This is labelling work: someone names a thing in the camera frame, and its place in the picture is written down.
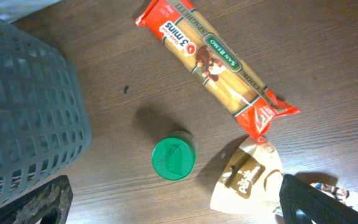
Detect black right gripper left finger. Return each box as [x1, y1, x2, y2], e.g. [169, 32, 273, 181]
[0, 175, 73, 224]

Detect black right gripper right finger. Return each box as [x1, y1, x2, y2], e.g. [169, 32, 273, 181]
[279, 174, 358, 224]

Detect beige snack pouch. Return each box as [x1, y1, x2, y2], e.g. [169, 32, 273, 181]
[210, 137, 284, 216]

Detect grey plastic lattice basket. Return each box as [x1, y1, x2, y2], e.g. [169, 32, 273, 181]
[0, 19, 92, 207]

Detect green lid glass jar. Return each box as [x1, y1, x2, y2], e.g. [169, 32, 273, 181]
[152, 131, 197, 181]

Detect San Remo spaghetti packet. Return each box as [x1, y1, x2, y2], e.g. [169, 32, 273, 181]
[135, 0, 300, 141]

